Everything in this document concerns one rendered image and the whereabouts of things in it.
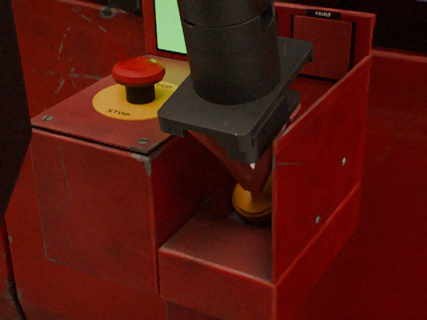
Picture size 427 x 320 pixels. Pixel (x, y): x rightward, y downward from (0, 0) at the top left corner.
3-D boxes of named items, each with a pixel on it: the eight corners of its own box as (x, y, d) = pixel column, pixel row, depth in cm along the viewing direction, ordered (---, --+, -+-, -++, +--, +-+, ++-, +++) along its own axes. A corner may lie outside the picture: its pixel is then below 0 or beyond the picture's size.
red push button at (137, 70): (104, 112, 61) (99, 67, 59) (134, 93, 64) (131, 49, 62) (149, 122, 59) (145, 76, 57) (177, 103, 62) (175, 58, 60)
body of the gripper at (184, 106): (317, 65, 55) (311, -36, 50) (249, 160, 48) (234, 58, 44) (232, 50, 58) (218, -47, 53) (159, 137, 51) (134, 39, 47)
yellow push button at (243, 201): (231, 221, 61) (222, 209, 59) (249, 178, 62) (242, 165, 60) (277, 234, 59) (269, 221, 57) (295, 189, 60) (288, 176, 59)
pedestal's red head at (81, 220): (43, 261, 64) (9, 41, 55) (156, 172, 76) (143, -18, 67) (275, 341, 55) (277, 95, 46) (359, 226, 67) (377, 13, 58)
